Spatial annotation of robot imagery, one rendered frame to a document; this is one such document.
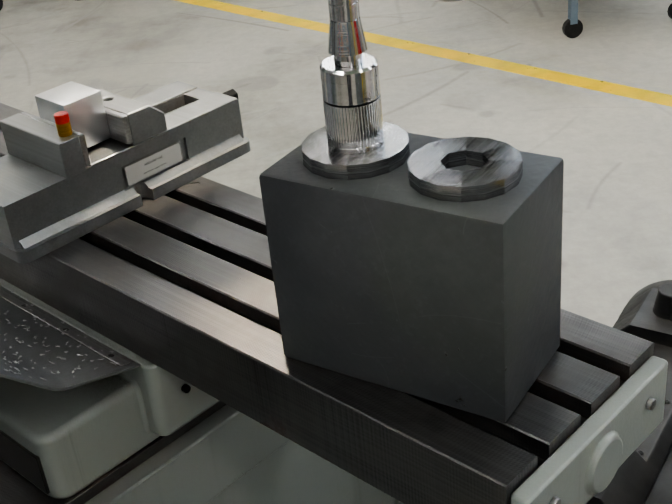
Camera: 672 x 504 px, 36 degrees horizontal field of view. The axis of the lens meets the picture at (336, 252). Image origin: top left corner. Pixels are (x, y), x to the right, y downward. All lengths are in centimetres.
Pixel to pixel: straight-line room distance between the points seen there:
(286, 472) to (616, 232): 178
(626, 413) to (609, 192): 232
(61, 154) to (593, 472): 66
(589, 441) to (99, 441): 53
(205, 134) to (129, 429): 38
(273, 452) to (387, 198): 61
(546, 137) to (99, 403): 260
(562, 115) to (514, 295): 292
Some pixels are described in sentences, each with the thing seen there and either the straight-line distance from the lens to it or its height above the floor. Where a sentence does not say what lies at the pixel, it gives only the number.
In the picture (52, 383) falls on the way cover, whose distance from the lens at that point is 108.
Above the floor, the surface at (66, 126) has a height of 105.
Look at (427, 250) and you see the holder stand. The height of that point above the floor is 108.
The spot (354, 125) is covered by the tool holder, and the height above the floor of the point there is 115.
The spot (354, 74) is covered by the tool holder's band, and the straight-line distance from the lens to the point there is 83.
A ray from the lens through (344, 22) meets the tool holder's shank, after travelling 83.
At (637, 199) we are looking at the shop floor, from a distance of 318.
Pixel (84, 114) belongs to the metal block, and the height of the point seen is 104.
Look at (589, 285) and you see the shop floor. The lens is 277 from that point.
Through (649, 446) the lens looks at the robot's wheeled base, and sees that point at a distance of 138.
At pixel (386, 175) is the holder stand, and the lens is 84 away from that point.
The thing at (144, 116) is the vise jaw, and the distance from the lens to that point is 126.
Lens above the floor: 149
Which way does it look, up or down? 30 degrees down
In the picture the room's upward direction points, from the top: 6 degrees counter-clockwise
